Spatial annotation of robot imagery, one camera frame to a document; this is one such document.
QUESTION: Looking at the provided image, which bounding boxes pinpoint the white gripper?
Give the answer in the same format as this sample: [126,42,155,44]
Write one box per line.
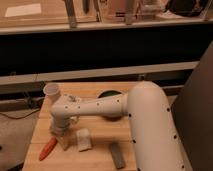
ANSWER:
[56,130,71,151]

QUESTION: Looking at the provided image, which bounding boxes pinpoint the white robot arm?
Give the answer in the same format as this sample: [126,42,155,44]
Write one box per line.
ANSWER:
[50,81,185,171]

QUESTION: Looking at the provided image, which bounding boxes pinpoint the grey rectangular block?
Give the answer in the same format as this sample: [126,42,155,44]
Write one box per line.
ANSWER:
[109,142,126,169]

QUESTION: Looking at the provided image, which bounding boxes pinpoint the green ceramic bowl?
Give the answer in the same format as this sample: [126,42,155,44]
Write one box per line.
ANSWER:
[98,90,121,98]

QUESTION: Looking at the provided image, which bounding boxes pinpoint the black cable on floor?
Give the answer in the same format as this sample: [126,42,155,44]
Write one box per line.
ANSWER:
[0,108,41,120]

